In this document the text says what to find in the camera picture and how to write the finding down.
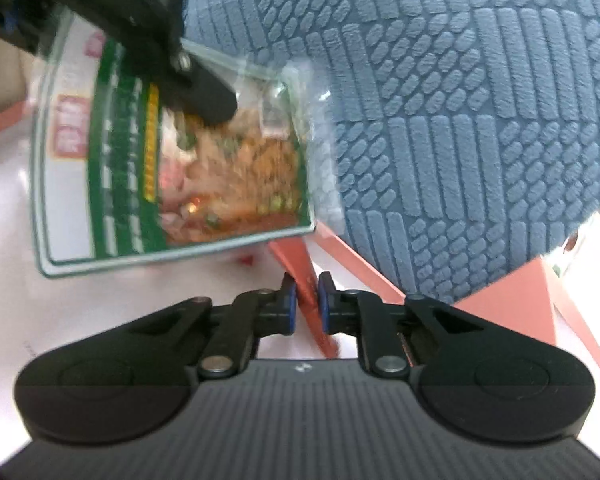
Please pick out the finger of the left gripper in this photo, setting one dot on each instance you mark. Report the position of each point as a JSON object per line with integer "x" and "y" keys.
{"x": 184, "y": 83}

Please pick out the dark red sachet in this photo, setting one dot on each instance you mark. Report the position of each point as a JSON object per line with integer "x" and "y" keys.
{"x": 294, "y": 257}

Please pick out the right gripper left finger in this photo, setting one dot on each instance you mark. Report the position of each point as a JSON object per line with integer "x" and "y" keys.
{"x": 237, "y": 328}

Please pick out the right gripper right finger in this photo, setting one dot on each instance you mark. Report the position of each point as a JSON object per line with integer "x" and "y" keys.
{"x": 365, "y": 317}

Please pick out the green clear pickle snack packet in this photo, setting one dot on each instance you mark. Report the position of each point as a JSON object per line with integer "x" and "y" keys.
{"x": 119, "y": 178}

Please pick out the pink shoebox base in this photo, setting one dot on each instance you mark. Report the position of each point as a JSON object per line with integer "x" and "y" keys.
{"x": 555, "y": 298}

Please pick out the pink shoebox lid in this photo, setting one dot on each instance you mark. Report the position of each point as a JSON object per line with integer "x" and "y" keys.
{"x": 38, "y": 314}

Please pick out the blue quilted chair cover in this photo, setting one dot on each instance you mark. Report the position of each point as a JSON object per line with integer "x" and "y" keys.
{"x": 467, "y": 132}

